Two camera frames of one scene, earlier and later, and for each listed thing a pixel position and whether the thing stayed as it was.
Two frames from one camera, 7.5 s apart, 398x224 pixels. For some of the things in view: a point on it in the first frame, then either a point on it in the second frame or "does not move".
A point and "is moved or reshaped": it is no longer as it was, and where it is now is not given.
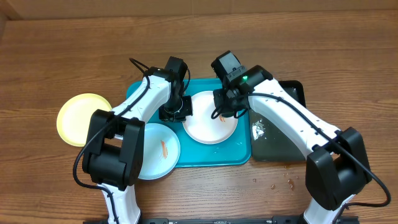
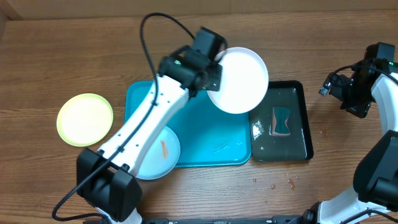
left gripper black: [164, 116] → [216, 71]
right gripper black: [226, 108] → [360, 110]
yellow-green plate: [74, 117] does not move
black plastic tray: [267, 143] does not move
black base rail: [224, 220] does not move
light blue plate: [160, 151] does not move
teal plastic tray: [237, 150] does not move
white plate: [201, 127] is moved or reshaped
